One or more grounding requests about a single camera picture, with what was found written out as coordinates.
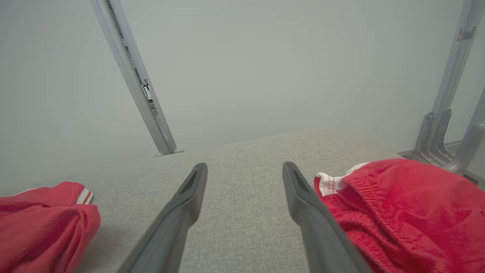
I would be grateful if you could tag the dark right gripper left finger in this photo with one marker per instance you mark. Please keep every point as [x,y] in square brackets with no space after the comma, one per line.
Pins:
[170,235]

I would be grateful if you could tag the grey metal post with cylinders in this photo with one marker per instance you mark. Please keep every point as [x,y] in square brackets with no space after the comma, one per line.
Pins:
[132,76]

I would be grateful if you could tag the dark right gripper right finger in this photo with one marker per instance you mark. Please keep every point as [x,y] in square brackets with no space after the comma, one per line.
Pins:
[322,242]

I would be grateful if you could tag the red number 23 jersey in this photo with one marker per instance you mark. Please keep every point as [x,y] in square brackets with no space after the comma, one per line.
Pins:
[41,227]

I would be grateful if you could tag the red Bulls shorts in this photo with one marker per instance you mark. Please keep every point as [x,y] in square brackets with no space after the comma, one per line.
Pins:
[409,212]

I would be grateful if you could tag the grey diagonal metal tube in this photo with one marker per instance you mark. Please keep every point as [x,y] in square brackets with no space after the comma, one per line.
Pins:
[471,140]

